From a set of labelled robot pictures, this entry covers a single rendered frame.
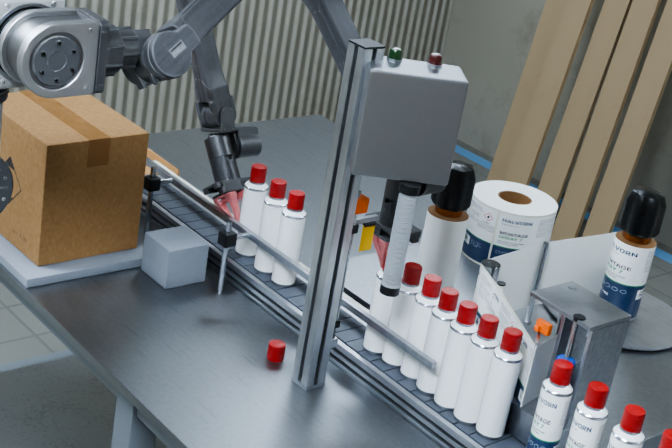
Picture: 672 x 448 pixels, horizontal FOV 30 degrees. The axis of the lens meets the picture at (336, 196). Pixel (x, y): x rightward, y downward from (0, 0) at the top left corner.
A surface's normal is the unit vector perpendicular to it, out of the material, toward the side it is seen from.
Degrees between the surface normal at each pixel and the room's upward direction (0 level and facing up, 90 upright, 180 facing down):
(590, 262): 90
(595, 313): 0
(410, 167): 90
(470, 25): 90
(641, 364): 0
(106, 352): 0
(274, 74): 90
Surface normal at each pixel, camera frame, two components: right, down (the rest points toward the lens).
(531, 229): 0.28, 0.41
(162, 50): 0.64, -0.09
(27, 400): 0.16, -0.91
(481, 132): -0.76, 0.14
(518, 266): 0.68, 0.38
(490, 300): -0.96, -0.05
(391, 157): 0.07, 0.40
